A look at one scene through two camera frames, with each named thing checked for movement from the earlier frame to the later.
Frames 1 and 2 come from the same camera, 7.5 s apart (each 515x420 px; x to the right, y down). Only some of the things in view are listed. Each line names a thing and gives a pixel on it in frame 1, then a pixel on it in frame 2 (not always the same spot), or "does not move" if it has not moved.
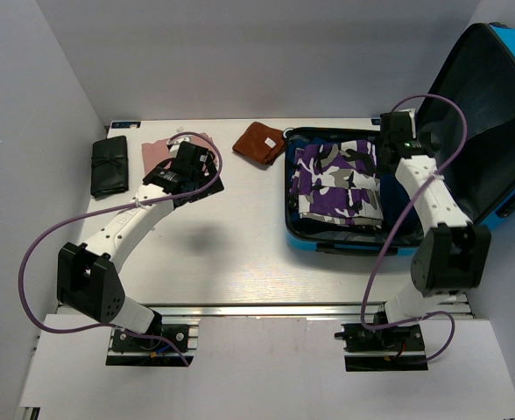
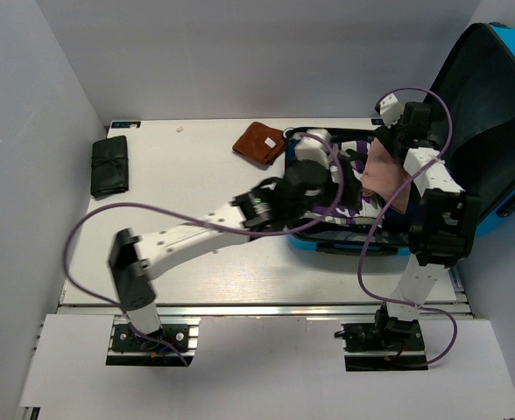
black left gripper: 209,170 → 331,189
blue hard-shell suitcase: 341,195 does not move
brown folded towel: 261,143 does not move
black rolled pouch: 109,169 does not move
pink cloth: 157,152 → 383,177
